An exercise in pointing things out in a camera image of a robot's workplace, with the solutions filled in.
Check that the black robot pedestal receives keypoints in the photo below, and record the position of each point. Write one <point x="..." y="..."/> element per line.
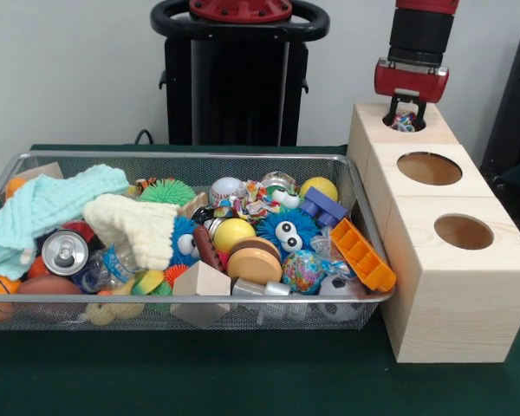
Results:
<point x="242" y="108"/>

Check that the clear mesh bin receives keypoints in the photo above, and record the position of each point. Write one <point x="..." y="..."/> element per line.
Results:
<point x="125" y="323"/>

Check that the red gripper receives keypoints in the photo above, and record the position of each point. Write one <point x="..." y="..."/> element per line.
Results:
<point x="411" y="82"/>

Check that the red robot base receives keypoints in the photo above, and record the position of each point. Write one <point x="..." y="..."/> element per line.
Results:
<point x="242" y="8"/>

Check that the yellow ball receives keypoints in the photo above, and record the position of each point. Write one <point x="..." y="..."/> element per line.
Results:
<point x="234" y="232"/>
<point x="318" y="186"/>

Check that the cream knitted cloth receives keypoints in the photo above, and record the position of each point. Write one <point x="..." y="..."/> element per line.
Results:
<point x="130" y="221"/>

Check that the mint green knitted cloth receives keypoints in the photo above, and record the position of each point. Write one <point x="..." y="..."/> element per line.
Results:
<point x="47" y="203"/>

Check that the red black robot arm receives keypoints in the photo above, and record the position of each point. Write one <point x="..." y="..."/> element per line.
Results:
<point x="420" y="34"/>

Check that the purple toy block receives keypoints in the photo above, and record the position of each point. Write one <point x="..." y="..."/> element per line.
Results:
<point x="325" y="208"/>

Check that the silver-topped soda can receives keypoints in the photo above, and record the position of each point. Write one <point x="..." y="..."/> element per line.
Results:
<point x="64" y="253"/>

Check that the plain wooden block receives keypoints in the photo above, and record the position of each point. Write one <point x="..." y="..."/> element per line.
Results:
<point x="199" y="279"/>

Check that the toy burger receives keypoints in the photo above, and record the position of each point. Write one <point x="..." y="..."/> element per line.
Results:
<point x="253" y="260"/>

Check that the wooden box with three holes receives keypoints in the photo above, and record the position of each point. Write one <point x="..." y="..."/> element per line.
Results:
<point x="459" y="303"/>

